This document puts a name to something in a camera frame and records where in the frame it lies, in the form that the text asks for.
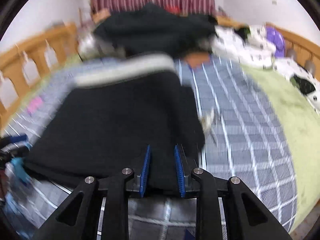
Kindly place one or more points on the black pants with white stripe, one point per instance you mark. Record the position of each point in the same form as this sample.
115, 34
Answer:
112, 117

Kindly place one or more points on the grey checked star bedsheet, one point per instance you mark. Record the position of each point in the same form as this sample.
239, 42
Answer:
249, 143

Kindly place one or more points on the black garment pile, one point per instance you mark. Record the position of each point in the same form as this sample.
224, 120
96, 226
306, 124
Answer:
153, 29

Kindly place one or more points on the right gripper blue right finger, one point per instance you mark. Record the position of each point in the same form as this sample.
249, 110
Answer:
179, 172

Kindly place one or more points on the red chair back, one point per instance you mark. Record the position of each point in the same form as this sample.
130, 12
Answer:
173, 9

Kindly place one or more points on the purple plush toy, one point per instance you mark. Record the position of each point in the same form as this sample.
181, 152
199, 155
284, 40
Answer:
277, 39

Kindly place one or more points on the green fleece blanket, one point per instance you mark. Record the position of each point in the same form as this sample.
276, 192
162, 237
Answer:
301, 127

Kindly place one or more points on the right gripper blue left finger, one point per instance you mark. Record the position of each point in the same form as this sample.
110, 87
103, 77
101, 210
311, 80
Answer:
144, 172

